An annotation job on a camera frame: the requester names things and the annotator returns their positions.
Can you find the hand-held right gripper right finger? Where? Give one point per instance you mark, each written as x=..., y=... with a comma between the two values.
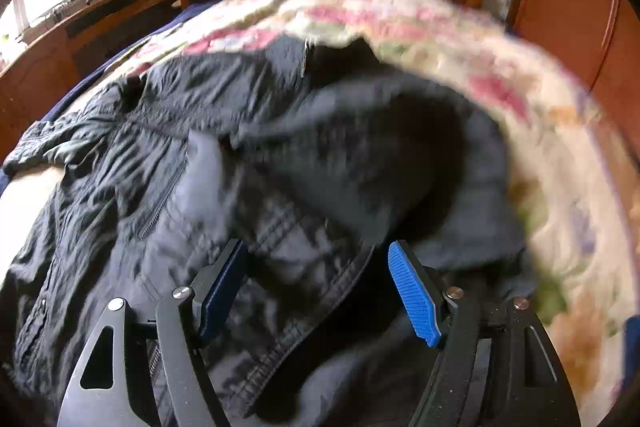
x=412, y=292

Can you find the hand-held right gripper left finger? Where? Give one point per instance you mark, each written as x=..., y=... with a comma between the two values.
x=220, y=297

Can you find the dark jacket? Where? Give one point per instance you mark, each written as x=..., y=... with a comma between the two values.
x=150, y=187

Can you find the floral plush blanket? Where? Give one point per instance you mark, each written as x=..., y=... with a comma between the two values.
x=550, y=187

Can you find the wooden desk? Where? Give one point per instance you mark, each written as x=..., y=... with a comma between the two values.
x=40, y=72

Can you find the wooden wardrobe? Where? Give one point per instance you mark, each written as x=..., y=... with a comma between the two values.
x=560, y=7

